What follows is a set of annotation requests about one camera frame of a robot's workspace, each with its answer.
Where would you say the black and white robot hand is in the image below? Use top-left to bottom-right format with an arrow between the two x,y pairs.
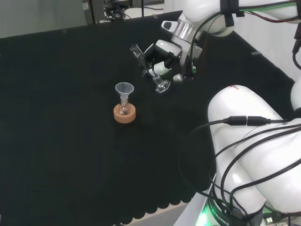
142,40 -> 184,76

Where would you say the clear glass graduated cylinder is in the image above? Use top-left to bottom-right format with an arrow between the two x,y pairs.
129,43 -> 171,94

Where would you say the clear plastic funnel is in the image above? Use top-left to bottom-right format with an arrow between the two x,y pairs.
114,82 -> 135,105

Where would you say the round-bottom glass flask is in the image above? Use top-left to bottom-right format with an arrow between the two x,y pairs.
118,98 -> 131,116

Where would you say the grey metal cabinet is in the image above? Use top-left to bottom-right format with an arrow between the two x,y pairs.
81,0 -> 111,24

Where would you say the black bench cloth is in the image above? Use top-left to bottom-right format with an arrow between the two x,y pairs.
0,10 -> 296,225

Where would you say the coiled black cable bundle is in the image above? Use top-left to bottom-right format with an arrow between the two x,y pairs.
104,0 -> 133,21

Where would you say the cork ring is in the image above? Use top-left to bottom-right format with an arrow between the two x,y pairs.
113,103 -> 137,124

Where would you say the black cable with plug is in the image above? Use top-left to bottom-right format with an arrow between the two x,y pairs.
177,115 -> 290,201

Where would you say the red cable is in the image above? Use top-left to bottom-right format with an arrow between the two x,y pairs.
248,10 -> 301,24

